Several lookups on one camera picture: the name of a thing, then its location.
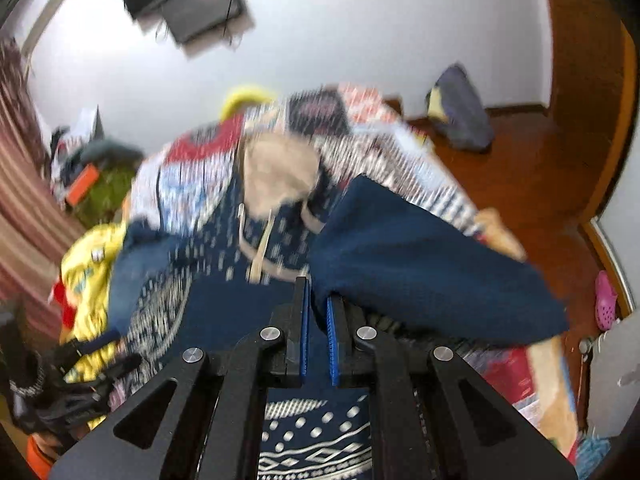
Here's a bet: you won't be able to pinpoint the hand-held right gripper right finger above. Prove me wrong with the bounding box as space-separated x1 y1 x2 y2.
326 294 579 480

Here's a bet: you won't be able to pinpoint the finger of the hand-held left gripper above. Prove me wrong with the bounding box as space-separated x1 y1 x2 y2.
95 353 144 391
62 336 122 361

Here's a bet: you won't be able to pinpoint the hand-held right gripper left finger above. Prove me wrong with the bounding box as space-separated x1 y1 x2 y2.
50 276 311 480

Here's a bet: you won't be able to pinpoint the navy patterned hooded sweater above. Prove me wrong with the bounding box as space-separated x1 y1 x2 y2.
120 135 571 480

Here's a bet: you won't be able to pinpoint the blue denim jeans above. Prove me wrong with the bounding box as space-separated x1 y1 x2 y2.
107 246 173 337

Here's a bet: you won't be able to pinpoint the yellow printed cloth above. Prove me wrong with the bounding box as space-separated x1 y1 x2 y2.
54 222 132 411

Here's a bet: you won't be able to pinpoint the green cloth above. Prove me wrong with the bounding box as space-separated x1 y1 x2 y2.
75 167 138 228

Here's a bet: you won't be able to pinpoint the orange box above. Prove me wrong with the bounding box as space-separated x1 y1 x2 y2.
65 162 99 206

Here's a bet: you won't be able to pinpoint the striped curtain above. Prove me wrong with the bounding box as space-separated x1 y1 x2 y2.
0 35 88 341

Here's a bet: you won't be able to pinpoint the patchwork printed bedspread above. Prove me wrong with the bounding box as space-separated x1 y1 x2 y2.
129 82 581 461

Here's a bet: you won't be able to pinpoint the dark grey cloth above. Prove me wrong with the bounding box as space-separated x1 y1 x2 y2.
82 137 143 163

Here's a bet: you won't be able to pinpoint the yellow pillow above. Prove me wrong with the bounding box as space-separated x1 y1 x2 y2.
220 86 277 117

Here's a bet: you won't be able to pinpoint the grey bag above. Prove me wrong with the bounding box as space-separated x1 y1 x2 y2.
426 64 495 154

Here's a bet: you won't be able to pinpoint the pink clog shoe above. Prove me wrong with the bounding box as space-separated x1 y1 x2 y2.
594 270 620 332

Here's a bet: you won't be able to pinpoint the white panel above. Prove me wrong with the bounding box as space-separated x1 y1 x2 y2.
584 310 640 441

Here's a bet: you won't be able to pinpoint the blue fluffy mat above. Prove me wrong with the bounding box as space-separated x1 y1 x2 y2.
575 434 617 477

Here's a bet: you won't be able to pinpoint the wooden door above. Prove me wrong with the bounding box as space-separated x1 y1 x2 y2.
542 0 637 231

